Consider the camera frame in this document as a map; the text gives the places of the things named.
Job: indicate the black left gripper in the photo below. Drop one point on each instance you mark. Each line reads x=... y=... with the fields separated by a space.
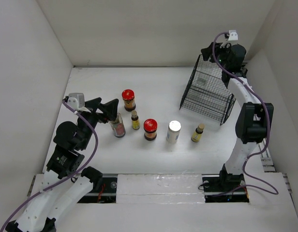
x=109 y=108

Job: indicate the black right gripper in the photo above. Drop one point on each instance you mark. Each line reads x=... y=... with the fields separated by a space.
x=206 y=51

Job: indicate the black cap sauce bottle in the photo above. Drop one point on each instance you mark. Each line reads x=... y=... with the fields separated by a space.
x=117 y=126

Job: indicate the red lid sauce jar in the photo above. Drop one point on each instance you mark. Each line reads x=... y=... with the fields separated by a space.
x=128 y=97

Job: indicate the clear glass oil bottle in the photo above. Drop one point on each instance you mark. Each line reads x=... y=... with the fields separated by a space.
x=202 y=77

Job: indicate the small yellow label bottle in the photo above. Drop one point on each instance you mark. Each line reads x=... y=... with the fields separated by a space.
x=135 y=120

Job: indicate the red lid chili jar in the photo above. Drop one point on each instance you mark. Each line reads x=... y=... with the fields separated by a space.
x=150 y=129

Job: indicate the silver lid white jar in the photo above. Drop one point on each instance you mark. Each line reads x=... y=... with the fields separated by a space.
x=173 y=132

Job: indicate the yellow bottle cork cap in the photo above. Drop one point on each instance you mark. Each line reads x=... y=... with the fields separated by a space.
x=196 y=136

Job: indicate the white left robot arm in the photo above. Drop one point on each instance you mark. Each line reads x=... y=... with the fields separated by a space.
x=68 y=177

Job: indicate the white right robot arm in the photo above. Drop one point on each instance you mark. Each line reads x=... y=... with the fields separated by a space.
x=253 y=123

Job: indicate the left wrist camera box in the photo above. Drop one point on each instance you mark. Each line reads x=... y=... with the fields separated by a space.
x=76 y=101

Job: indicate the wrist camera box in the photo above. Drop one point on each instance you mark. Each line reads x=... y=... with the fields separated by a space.
x=76 y=101
x=231 y=36

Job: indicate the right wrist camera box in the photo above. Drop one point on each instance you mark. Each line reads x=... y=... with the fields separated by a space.
x=231 y=36

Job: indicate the black wire basket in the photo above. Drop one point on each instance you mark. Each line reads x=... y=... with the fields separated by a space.
x=215 y=102

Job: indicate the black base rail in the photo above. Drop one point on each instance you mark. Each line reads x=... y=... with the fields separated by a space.
x=158 y=189

